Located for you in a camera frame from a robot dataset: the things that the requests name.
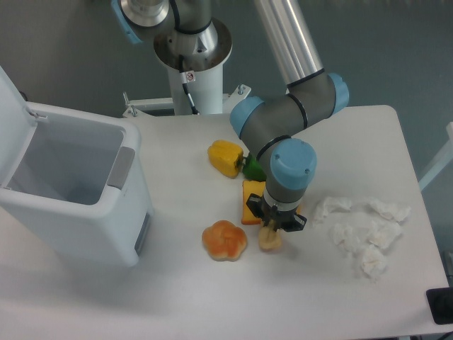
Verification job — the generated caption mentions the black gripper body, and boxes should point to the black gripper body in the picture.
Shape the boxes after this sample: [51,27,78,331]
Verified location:
[262,203,297,227]

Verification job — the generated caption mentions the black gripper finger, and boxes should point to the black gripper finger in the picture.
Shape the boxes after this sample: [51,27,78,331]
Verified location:
[280,214,307,232]
[246,193,264,219]

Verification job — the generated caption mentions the pale rectangular bread roll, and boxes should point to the pale rectangular bread roll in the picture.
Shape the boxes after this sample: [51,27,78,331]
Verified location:
[258,222,282,251]

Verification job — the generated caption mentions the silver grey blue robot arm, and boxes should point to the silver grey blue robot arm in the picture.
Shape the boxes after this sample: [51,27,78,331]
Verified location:
[111,1,349,232]

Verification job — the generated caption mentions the orange toast bread slice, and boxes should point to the orange toast bread slice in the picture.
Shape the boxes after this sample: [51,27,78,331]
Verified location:
[241,180,306,231]

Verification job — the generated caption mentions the green bell pepper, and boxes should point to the green bell pepper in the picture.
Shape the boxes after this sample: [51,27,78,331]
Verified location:
[242,153,266,182]

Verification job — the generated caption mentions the crumpled white tissue upper right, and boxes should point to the crumpled white tissue upper right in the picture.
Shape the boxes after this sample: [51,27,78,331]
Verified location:
[313,196,411,222]

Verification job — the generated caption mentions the crumpled white tissue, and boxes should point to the crumpled white tissue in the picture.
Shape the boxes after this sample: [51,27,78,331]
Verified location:
[353,244,387,282]
[313,196,411,222]
[332,223,361,254]
[367,220,402,250]

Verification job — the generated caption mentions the round knotted orange bun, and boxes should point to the round knotted orange bun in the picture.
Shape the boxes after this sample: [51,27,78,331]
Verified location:
[202,220,248,261]

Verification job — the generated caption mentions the yellow bell pepper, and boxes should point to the yellow bell pepper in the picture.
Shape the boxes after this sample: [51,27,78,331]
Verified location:
[207,140,243,179]

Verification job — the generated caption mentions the crumpled white tissue left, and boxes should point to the crumpled white tissue left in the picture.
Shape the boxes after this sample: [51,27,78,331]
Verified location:
[332,223,361,254]

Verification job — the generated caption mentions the crumpled white tissue bottom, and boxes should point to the crumpled white tissue bottom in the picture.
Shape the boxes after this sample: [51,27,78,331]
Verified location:
[353,244,387,282]

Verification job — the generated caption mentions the crumpled white tissue middle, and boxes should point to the crumpled white tissue middle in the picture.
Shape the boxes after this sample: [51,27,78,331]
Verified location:
[367,220,402,250]

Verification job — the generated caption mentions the black device at edge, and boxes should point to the black device at edge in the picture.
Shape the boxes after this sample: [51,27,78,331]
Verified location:
[426,287,452,325]

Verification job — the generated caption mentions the white furniture leg right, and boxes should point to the white furniture leg right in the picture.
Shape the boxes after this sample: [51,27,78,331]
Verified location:
[418,122,452,191]

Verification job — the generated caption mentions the white open trash bin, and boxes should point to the white open trash bin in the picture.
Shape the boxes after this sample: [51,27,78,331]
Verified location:
[1,74,153,266]

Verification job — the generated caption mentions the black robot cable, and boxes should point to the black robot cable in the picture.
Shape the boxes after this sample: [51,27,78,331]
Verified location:
[178,55,201,115]

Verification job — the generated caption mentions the white metal base frame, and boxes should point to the white metal base frame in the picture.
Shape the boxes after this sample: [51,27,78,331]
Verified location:
[122,84,252,117]

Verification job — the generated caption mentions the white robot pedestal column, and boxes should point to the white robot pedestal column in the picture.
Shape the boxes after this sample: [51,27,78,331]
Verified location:
[154,18,232,115]

